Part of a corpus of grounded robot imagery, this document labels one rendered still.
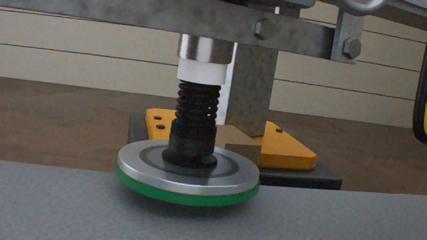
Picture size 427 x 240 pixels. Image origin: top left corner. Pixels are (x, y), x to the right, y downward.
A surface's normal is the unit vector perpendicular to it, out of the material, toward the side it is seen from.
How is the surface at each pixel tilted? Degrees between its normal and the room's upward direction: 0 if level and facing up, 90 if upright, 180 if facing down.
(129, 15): 90
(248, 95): 90
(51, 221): 0
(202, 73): 90
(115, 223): 0
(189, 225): 0
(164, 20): 90
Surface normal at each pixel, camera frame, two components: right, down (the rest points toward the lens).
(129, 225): 0.15, -0.97
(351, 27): 0.50, 0.25
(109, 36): 0.13, 0.22
